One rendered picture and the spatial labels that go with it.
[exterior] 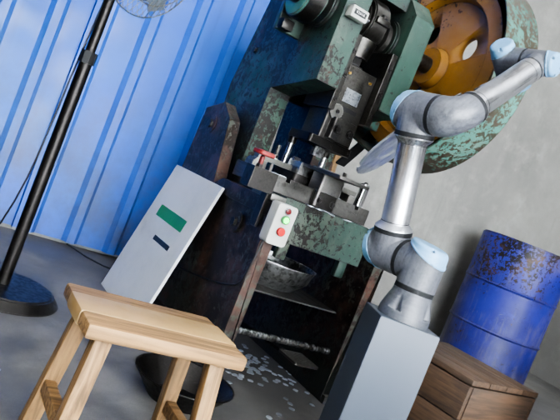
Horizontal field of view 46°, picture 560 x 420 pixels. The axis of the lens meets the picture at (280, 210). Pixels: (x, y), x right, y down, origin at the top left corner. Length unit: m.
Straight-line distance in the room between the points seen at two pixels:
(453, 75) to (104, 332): 1.83
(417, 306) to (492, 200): 3.01
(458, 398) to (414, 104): 0.89
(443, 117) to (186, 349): 0.96
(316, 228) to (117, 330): 1.16
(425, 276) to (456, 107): 0.47
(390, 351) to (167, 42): 2.08
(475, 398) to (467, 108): 0.87
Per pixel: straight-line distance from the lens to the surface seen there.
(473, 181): 4.69
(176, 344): 1.31
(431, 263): 1.88
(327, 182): 2.34
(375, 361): 1.87
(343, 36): 2.37
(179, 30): 3.43
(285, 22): 2.47
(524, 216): 5.13
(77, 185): 3.36
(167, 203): 2.74
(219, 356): 1.35
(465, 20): 2.78
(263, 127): 2.57
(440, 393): 2.17
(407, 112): 1.92
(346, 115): 2.45
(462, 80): 2.64
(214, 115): 2.73
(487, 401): 2.21
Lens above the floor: 0.70
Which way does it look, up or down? 3 degrees down
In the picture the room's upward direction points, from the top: 22 degrees clockwise
